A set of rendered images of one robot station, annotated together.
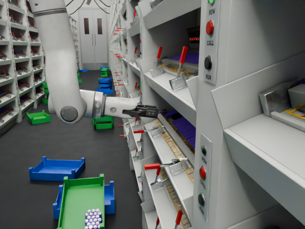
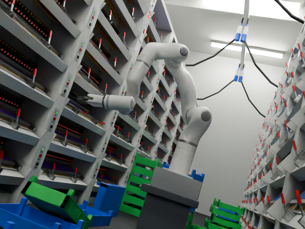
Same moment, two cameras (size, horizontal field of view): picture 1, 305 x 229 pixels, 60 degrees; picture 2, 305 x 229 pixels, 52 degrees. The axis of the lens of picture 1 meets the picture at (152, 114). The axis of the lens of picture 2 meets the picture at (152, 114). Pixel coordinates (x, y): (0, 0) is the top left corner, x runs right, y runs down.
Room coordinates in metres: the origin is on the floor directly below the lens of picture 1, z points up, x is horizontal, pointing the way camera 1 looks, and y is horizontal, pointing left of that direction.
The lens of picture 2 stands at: (2.25, 1.21, 0.32)
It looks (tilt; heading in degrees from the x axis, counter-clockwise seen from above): 11 degrees up; 207
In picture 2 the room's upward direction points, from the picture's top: 18 degrees clockwise
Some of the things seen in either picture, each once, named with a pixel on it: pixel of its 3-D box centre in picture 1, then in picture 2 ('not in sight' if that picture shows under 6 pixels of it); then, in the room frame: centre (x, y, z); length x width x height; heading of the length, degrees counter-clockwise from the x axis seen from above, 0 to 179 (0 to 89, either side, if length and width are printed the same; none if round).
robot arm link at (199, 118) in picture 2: not in sight; (195, 126); (0.50, 0.60, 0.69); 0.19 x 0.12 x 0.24; 44
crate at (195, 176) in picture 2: not in sight; (183, 172); (-0.27, 0.34, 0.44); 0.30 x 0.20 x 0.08; 81
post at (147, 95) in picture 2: not in sight; (138, 110); (-0.33, -0.29, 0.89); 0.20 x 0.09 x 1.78; 100
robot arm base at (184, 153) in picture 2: not in sight; (182, 159); (0.48, 0.57, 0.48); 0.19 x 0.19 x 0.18
